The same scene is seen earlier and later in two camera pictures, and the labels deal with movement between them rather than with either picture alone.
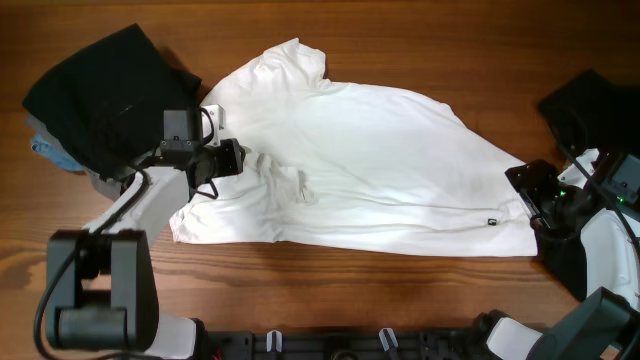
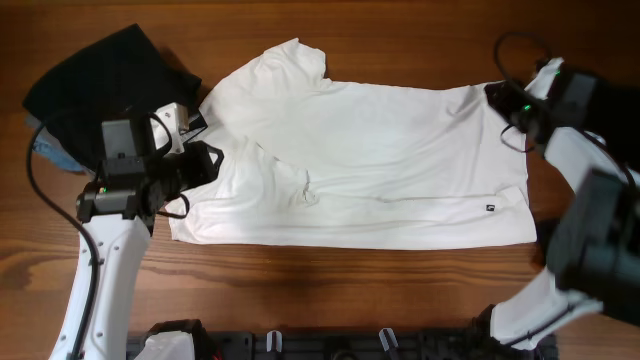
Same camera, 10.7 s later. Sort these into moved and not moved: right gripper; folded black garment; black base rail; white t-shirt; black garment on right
Moved: right gripper; white t-shirt
Not moved: black base rail; black garment on right; folded black garment
